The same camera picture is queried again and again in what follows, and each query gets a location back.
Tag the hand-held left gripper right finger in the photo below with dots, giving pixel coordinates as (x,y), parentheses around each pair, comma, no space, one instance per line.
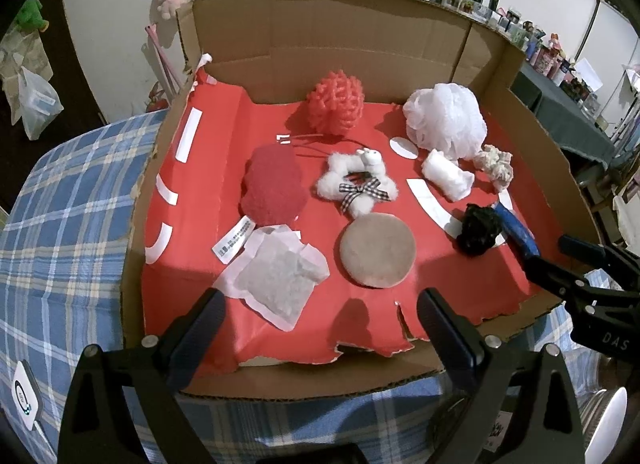
(450,339)

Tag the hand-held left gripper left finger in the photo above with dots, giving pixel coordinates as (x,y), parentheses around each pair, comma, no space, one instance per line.
(200,324)

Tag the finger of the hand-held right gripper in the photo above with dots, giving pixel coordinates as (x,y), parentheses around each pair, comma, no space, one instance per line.
(580,246)
(555,279)

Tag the blue soft roll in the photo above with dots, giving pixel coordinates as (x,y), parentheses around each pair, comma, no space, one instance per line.
(517,231)

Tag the white paper sachet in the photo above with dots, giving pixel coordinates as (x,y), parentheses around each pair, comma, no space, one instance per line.
(275,274)

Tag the black cloth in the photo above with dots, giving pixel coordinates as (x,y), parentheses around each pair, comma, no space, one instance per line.
(477,231)

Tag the round beige powder puff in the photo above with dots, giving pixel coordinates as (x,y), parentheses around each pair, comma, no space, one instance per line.
(377,249)

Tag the cream crochet scrunchie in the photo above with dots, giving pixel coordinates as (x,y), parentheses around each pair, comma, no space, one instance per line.
(495,166)

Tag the white cloth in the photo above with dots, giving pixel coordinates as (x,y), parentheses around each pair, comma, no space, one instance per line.
(445,173)

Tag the red fuzzy plush toy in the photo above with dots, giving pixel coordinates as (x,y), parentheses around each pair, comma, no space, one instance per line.
(272,183)

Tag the white mesh bath loofah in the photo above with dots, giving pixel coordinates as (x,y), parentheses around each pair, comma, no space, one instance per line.
(445,118)

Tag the white plush bear checked bow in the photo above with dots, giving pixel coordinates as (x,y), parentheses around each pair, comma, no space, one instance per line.
(340,173)

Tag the coral foam mesh net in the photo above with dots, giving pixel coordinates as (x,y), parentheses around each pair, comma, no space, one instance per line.
(335,101)

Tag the cardboard box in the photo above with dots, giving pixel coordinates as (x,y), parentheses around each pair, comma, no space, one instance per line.
(350,43)

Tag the green cloth covered table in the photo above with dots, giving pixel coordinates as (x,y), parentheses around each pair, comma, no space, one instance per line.
(560,113)

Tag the small white electronic device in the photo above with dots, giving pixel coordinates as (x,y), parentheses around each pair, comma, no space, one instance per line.
(25,394)

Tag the white cabinet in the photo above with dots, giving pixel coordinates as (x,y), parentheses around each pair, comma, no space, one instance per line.
(617,33)

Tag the pink sticks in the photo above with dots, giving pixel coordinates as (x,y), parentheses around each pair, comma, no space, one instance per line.
(162,58)

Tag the white plastic bag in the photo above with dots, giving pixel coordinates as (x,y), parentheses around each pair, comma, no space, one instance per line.
(40,103)

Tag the fabric hanging organizer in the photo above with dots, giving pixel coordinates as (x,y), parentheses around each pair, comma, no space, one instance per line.
(30,53)

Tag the green plush toy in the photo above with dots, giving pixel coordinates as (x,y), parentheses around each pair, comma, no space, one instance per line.
(31,11)

